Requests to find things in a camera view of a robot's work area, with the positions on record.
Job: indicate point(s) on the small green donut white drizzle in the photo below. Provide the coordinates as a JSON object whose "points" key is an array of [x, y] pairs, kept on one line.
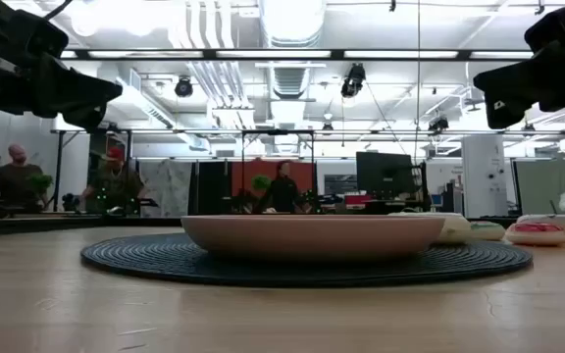
{"points": [[488, 231]]}

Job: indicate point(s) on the pink round plate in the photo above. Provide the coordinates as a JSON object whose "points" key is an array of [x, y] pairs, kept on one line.
{"points": [[312, 237]]}

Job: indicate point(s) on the red box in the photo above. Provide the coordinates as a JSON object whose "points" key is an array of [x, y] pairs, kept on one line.
{"points": [[358, 199]]}

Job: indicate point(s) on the orange partition panel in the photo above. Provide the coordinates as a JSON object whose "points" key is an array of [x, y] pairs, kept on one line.
{"points": [[243, 169]]}

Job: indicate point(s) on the grey patterned curtain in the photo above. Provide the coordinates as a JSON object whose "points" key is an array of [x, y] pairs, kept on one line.
{"points": [[165, 186]]}

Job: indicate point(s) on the black background rig frame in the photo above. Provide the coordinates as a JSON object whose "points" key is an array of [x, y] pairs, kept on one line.
{"points": [[59, 166], [277, 132]]}

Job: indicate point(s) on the white pillar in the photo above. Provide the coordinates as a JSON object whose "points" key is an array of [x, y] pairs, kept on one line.
{"points": [[483, 171]]}

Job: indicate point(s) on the small green background plant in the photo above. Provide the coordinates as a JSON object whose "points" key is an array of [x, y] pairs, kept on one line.
{"points": [[261, 183], [41, 182]]}

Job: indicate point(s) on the silver ventilation duct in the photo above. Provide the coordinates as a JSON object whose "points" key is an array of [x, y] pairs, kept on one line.
{"points": [[292, 24]]}

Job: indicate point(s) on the grey-green partition panel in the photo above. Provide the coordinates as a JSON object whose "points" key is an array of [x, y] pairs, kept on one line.
{"points": [[537, 186]]}

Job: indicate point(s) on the black overhead crossbar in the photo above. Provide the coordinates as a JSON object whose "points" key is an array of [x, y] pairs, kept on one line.
{"points": [[336, 54]]}

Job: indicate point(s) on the dark blue round placemat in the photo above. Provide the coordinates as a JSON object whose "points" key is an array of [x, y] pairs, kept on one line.
{"points": [[140, 260]]}

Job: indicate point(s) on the black ceiling spotlight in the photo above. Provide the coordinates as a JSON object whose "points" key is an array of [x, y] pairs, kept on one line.
{"points": [[353, 78], [183, 88], [438, 124]]}

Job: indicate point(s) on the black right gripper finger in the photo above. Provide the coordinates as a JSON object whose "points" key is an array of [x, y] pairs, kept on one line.
{"points": [[508, 83], [500, 115]]}

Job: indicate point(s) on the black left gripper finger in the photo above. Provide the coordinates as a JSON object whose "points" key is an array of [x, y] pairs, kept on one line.
{"points": [[81, 88], [86, 118]]}

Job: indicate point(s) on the black monitor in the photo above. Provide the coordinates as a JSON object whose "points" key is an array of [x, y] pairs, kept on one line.
{"points": [[383, 174]]}

